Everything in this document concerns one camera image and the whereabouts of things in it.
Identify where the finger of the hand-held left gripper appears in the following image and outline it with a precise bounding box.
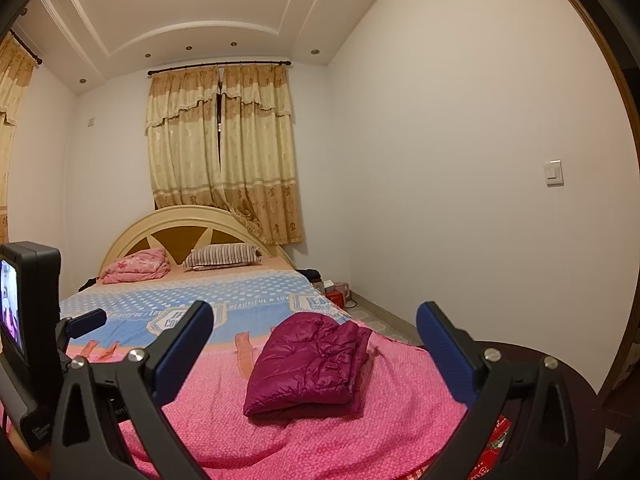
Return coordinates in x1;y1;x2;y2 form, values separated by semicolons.
55;309;107;361

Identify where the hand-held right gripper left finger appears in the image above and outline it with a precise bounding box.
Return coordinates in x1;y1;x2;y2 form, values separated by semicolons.
50;300;215;480

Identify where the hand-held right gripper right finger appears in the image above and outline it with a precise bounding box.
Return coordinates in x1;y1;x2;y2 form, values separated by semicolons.
416;301;578;480

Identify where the magenta puffer jacket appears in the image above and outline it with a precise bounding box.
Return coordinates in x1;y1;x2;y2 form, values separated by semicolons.
243;311;373;417

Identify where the folded pink floral quilt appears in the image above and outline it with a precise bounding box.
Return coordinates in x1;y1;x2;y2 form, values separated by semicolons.
99;247;172;285

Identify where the dark round table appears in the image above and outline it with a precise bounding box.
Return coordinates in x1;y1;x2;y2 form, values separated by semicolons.
470;341;598;480

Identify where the red printed box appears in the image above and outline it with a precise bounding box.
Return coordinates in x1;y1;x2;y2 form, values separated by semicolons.
470;415;511;480

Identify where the striped pillow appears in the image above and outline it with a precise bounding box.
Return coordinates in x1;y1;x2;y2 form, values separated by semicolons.
182;242;262;272

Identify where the cream wooden headboard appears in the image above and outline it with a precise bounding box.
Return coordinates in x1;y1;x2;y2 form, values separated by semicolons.
100;205;296;281

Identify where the peach bed sheet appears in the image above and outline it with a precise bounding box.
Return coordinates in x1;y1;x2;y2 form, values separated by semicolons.
95;255;297;288

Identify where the pink and blue printed bedspread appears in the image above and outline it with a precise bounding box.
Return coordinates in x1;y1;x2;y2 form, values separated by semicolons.
59;267;471;480

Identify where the beige floral window curtain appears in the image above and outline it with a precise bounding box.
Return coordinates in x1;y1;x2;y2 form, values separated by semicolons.
0;35;37;243
145;62;305;246

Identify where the dark curtain rod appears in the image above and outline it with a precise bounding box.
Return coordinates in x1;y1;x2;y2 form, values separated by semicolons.
147;60;292;77
9;29;43;66

